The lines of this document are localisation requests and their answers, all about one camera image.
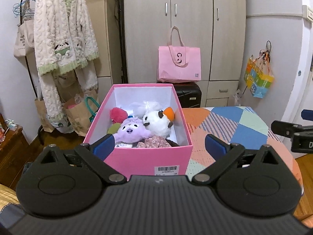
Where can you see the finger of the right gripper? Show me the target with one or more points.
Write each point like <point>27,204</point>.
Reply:
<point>307,115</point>
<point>285,129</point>

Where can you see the pink floral cloth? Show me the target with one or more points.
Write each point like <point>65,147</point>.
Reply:
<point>153,142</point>

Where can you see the black suitcase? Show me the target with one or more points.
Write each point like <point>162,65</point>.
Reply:
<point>189,94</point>

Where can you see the colourful hanging gift bag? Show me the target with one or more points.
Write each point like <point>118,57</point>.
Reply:
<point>258,74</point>

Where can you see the brown paper bag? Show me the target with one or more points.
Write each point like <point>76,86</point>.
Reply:
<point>79,115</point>

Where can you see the beige canvas tote bag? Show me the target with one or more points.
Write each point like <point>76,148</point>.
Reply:
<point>24,43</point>

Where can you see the wooden side cabinet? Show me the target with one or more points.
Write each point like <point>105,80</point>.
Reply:
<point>14,155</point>

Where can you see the strawberry soft pad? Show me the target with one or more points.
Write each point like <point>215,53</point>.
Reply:
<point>118,115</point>

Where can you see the white door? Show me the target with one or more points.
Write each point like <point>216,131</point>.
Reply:
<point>303,73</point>

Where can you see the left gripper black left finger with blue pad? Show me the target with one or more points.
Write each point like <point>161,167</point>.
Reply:
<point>94,155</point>

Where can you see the white tissue pack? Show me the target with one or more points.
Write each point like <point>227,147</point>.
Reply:
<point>124,145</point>

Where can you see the green egg-shaped soft toy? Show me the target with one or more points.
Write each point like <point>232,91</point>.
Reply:
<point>113,129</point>

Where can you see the purple plush toy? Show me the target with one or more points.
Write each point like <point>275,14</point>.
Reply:
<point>132,130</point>

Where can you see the orange soft ball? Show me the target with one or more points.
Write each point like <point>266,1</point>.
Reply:
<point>169,112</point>

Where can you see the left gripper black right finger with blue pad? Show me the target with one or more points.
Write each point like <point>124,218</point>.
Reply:
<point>225,156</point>

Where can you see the pink storage box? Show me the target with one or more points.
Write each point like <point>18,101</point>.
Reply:
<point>137,161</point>

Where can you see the white fluffy plush toy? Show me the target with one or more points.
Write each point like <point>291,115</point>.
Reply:
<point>151,113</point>

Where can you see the beige wardrobe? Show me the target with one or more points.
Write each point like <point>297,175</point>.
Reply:
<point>129,33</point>

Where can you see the patchwork table cover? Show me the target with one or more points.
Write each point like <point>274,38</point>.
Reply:
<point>231,125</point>

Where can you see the pink tote bag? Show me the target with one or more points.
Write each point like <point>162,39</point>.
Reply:
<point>178,64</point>

